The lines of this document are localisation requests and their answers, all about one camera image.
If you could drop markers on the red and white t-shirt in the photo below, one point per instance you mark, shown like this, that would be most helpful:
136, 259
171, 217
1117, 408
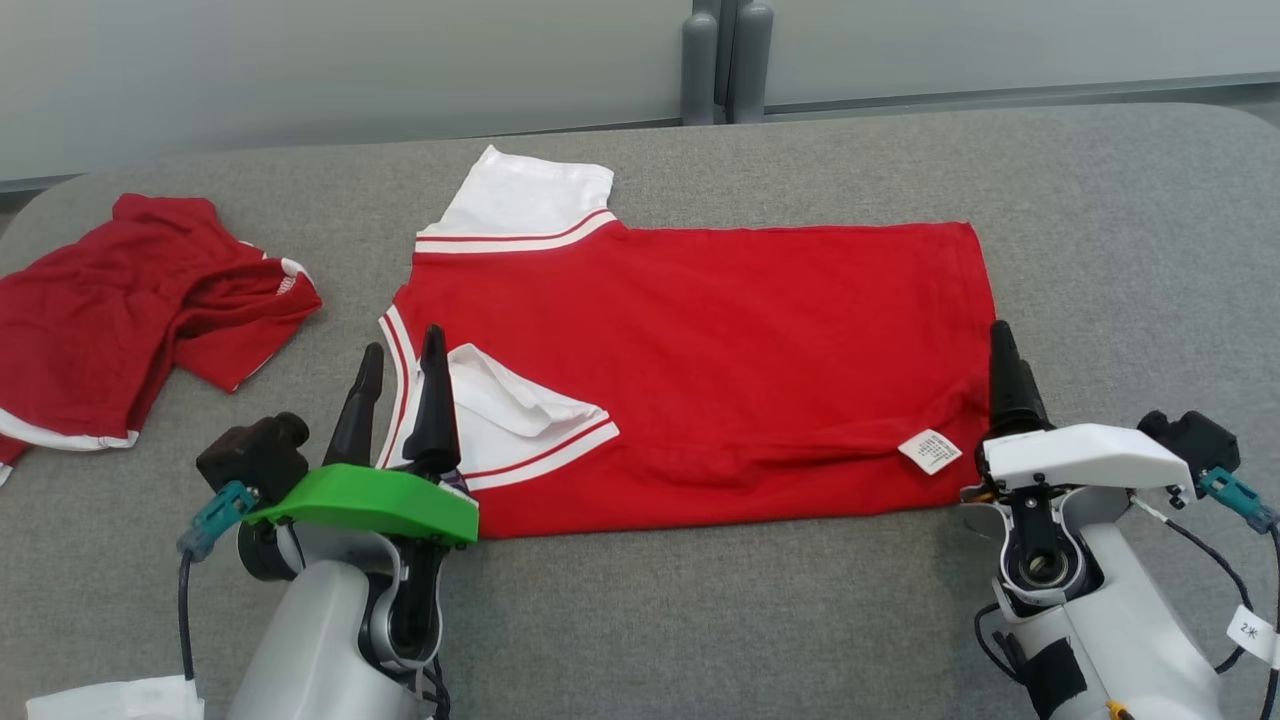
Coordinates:
750, 350

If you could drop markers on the red shorts with white trim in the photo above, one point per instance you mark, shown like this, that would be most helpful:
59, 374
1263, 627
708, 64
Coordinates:
100, 320

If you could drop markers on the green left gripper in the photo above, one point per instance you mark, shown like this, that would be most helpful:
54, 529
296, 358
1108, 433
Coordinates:
380, 500

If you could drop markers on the grey fabric sofa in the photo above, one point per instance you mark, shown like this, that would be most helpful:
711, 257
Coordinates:
700, 620

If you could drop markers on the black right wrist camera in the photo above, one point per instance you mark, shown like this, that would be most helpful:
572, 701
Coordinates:
1190, 445

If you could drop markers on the grey vertical partition frame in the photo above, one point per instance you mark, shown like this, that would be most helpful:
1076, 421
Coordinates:
724, 60

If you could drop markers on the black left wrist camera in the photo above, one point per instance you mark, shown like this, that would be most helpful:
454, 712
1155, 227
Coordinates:
250, 455

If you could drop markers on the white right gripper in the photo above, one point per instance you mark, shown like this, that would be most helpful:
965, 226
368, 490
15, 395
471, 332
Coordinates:
1090, 455

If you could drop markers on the grey round partition post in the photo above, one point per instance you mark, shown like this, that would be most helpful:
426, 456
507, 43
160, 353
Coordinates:
700, 70
752, 60

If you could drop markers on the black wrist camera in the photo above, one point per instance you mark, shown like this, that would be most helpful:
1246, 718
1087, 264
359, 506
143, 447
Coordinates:
250, 455
1190, 445

